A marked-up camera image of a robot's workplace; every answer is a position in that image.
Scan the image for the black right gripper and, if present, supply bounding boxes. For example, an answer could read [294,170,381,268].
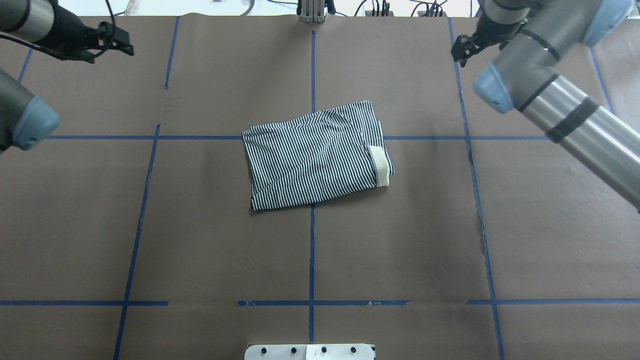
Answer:
[450,14,523,68]

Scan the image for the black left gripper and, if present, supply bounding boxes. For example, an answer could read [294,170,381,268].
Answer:
[42,5,135,64]

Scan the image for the navy white striped polo shirt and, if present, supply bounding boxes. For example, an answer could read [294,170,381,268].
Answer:
[241,100,394,211]

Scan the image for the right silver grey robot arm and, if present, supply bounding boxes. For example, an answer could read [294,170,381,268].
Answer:
[450,0,640,208]

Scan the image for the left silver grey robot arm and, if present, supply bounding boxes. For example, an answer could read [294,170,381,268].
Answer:
[0,0,135,152]

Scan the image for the aluminium frame post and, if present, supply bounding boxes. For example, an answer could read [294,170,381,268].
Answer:
[296,0,326,24]

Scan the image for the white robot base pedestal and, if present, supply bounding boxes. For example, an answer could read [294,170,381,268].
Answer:
[244,342,377,360]

